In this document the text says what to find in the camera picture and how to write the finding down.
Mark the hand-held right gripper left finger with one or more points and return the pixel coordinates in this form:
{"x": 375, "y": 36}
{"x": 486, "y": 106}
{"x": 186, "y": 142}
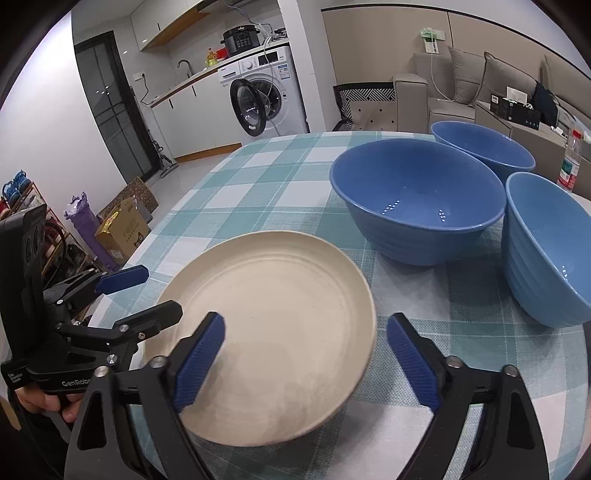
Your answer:
{"x": 198, "y": 364}

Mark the light blue bowl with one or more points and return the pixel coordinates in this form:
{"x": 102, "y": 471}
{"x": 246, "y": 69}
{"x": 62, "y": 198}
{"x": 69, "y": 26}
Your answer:
{"x": 545, "y": 240}

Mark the grey sofa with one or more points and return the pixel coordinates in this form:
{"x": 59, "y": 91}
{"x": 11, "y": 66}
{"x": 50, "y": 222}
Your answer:
{"x": 411, "y": 101}

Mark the white lower kitchen cabinets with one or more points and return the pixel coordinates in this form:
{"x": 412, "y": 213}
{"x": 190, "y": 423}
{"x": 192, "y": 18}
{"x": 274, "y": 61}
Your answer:
{"x": 194, "y": 115}

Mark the white upper kitchen cabinets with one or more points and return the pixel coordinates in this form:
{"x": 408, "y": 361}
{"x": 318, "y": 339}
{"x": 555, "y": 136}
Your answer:
{"x": 161, "y": 23}

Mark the person's left hand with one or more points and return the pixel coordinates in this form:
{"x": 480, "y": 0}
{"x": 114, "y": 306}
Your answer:
{"x": 37, "y": 402}

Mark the white kitchen cabinets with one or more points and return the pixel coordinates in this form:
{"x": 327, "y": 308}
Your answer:
{"x": 194, "y": 115}
{"x": 161, "y": 23}

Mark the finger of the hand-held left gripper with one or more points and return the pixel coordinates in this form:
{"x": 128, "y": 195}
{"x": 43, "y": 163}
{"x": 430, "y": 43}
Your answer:
{"x": 122, "y": 279}
{"x": 157, "y": 316}

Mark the white washing machine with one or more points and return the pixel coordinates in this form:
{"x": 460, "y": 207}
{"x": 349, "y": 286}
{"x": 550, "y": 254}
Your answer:
{"x": 277, "y": 92}

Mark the grey cushion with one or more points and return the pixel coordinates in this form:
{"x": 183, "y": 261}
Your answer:
{"x": 464, "y": 76}
{"x": 505, "y": 78}

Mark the purple bag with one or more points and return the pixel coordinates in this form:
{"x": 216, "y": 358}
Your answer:
{"x": 87, "y": 230}

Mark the grey side cabinet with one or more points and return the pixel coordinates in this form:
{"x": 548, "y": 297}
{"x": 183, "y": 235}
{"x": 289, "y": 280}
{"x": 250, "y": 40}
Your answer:
{"x": 531, "y": 138}

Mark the shoe rack with shoes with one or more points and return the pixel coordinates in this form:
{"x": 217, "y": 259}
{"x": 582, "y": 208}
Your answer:
{"x": 55, "y": 249}

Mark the patterned brown cardboard box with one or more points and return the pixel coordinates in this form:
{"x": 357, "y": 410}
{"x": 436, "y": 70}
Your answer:
{"x": 143, "y": 196}

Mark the plastic water bottle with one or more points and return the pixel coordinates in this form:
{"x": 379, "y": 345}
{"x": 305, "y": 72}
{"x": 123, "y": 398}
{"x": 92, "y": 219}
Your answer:
{"x": 570, "y": 166}

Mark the kitchen faucet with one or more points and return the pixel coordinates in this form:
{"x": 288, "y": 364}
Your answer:
{"x": 187, "y": 67}

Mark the green and white wall charger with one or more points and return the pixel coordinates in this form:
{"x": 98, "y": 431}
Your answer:
{"x": 431, "y": 41}

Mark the teal checked tablecloth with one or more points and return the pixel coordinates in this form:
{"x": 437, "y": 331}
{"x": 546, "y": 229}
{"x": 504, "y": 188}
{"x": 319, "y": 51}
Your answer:
{"x": 277, "y": 184}

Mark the yellow bottle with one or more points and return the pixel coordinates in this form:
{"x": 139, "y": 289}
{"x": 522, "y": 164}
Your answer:
{"x": 210, "y": 57}

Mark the cardboard box with yellow print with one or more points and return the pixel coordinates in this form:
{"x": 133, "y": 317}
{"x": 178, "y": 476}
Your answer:
{"x": 122, "y": 230}

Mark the dark blue bowl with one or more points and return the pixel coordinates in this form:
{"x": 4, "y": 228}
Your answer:
{"x": 480, "y": 143}
{"x": 415, "y": 194}

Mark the dark glass door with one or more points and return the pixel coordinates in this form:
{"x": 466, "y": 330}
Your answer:
{"x": 111, "y": 106}

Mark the black pressure cooker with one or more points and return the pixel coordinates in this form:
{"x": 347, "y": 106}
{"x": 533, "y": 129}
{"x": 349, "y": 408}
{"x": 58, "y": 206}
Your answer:
{"x": 240, "y": 40}

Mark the stick vacuum cleaner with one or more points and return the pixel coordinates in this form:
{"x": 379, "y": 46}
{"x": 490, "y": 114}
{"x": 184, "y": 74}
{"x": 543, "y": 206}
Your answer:
{"x": 165, "y": 164}

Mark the red container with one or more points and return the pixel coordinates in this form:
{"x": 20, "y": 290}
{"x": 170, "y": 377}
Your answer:
{"x": 221, "y": 54}

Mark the black box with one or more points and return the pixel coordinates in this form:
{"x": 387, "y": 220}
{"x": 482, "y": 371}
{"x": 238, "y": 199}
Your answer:
{"x": 512, "y": 113}

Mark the beige round plate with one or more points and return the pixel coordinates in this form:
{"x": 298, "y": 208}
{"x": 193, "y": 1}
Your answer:
{"x": 277, "y": 332}

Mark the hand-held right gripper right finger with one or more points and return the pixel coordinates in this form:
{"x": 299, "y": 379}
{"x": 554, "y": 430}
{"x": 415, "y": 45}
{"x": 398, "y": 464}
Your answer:
{"x": 413, "y": 364}

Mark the small white box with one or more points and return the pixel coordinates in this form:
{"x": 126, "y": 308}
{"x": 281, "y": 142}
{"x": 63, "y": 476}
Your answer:
{"x": 516, "y": 93}

